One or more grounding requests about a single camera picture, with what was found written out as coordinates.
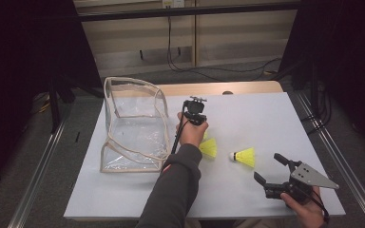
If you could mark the white wall socket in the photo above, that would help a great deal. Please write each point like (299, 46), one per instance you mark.
(173, 3)

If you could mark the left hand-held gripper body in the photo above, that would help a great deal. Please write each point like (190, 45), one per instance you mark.
(195, 109)

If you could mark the clear plastic bag beige trim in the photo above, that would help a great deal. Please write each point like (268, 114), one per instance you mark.
(139, 133)

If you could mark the person's right leg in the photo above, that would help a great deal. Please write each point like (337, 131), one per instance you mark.
(259, 224)

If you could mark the black horizontal bar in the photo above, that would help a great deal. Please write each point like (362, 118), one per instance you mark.
(187, 12)

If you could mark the person's right hand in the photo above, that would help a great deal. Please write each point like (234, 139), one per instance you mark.
(307, 213)

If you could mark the black metal stand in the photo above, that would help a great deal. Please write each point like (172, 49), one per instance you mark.
(54, 104)

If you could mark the small black wall bracket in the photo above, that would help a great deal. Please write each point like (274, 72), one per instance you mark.
(141, 55)
(179, 51)

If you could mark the dark round table grommet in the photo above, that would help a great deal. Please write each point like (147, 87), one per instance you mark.
(227, 92)

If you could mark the person's left hand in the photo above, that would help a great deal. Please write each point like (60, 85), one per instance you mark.
(191, 134)

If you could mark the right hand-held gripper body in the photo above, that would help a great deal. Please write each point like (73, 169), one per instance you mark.
(302, 178)

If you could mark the dark curtain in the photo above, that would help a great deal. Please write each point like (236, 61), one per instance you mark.
(355, 63)
(19, 63)

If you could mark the white table cover sheet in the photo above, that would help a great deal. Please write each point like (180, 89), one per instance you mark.
(250, 120)

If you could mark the metal floor rail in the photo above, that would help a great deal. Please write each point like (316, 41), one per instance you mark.
(41, 164)
(339, 152)

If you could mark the small black floor object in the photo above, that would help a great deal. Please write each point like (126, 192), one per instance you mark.
(77, 136)

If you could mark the wooden table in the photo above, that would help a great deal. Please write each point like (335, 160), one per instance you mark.
(250, 87)

